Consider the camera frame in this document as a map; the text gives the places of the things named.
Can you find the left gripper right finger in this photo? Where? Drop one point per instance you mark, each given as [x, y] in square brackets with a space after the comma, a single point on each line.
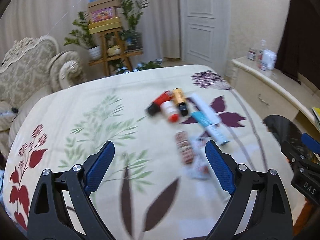
[271, 216]

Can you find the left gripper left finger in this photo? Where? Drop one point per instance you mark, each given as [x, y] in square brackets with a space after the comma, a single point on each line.
[48, 215]

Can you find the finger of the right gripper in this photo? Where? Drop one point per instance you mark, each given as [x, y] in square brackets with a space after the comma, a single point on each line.
[312, 144]

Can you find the white red sachet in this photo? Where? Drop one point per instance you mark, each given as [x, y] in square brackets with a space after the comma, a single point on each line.
[199, 168]

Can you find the blue white tube box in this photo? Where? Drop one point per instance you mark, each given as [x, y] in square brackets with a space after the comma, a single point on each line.
[210, 128]

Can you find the checkered snack wrapper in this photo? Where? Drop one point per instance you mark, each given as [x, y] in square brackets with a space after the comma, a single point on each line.
[184, 147]

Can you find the white paper strip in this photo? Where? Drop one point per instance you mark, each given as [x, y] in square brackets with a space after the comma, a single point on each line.
[205, 109]

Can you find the gold bottle black cap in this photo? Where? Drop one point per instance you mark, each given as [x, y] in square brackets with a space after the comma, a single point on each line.
[180, 101]

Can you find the white bottle red cap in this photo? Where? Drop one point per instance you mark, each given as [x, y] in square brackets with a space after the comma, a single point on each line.
[170, 111]

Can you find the red bottle black cap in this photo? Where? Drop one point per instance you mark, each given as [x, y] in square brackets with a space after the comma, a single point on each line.
[155, 106]

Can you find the black lined trash bin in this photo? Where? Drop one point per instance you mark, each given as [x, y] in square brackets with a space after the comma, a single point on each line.
[283, 130]

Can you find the yellow blue book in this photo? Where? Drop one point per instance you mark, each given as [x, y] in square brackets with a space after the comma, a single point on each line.
[316, 112]

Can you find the cream TV cabinet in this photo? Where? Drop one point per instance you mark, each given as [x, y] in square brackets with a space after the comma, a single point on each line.
[271, 92]

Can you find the dark cloth covered TV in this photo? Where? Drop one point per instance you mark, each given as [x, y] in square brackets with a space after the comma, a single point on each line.
[299, 48]

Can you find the small tin can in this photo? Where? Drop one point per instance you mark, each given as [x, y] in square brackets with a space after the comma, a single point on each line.
[262, 66]

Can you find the white plastic jug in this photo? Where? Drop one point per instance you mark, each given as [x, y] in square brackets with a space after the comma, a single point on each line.
[269, 58]

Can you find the white spray bottle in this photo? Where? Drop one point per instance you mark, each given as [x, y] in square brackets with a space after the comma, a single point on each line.
[260, 52]

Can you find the small dark jar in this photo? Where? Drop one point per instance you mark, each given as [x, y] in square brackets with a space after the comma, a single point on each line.
[252, 54]

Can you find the floral cream tablecloth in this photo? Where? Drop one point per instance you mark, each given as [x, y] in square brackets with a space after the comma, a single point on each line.
[147, 192]

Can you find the cream ornate sofa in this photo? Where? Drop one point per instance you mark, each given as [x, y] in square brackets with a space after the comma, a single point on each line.
[32, 69]

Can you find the floor green plant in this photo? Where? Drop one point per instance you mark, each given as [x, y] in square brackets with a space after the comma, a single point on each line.
[147, 65]

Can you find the white panel door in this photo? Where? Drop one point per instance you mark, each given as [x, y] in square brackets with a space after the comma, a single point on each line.
[205, 28]

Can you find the wooden plant stand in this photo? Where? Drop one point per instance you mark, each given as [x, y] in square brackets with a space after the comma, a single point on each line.
[117, 52]

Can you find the potted plant white pot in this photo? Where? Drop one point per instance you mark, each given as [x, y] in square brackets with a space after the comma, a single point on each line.
[81, 37]

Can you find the tall plant dark pot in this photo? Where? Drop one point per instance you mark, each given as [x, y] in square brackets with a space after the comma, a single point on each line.
[132, 10]

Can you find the stacked gift boxes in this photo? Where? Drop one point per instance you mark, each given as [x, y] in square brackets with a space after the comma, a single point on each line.
[103, 15]

